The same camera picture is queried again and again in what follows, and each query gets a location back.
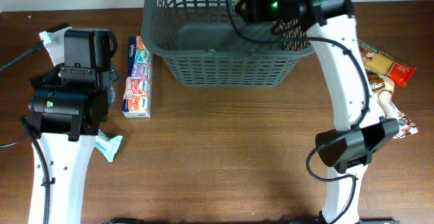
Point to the teal tissue packet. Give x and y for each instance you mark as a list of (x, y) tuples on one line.
[(108, 146)]

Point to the grey plastic shopping basket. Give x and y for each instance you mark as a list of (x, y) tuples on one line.
[(203, 45)]

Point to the crumpled beige snack bag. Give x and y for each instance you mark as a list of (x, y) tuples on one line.
[(383, 89)]

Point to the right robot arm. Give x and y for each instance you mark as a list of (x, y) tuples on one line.
[(360, 127)]

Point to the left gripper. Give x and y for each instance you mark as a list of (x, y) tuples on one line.
[(115, 77)]

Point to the Kleenex tissue multipack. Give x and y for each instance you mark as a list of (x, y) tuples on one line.
[(138, 84)]

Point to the spaghetti pasta package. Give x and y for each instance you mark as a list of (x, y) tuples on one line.
[(379, 62)]

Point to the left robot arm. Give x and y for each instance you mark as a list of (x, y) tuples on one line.
[(68, 105)]

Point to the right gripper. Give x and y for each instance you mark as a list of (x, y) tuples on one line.
[(255, 11)]

